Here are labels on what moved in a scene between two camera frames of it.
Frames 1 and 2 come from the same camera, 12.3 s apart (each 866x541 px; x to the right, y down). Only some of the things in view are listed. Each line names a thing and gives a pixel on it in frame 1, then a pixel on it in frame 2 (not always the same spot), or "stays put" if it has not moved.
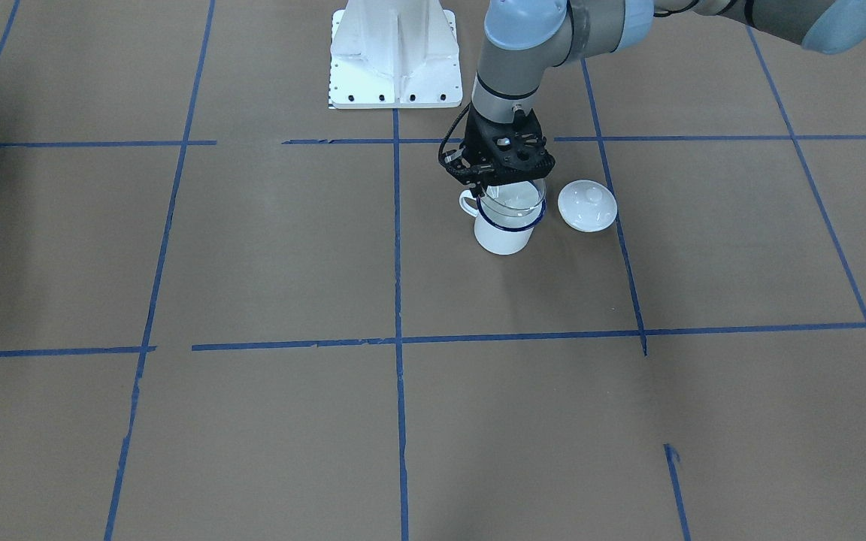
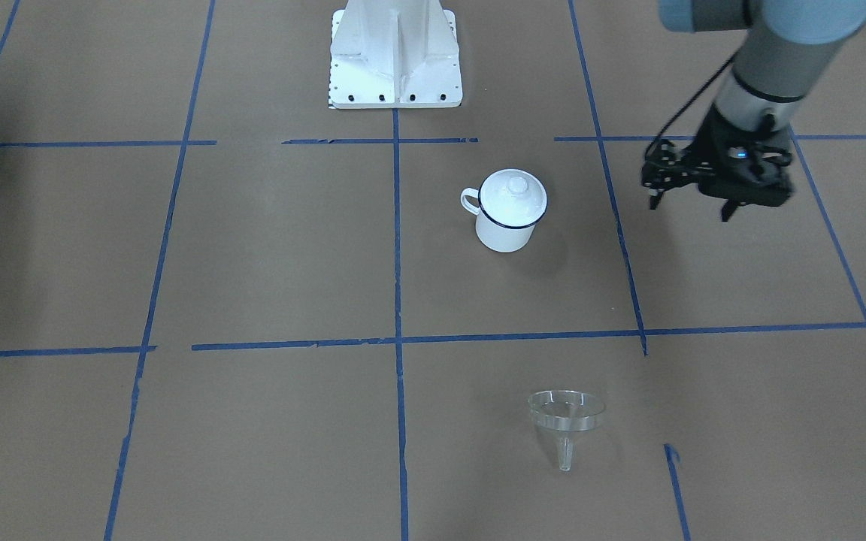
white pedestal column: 394,54 stays put
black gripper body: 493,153 to 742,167
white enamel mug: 499,234 stays put
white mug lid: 587,206 to 513,198
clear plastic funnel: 514,199 to 564,412
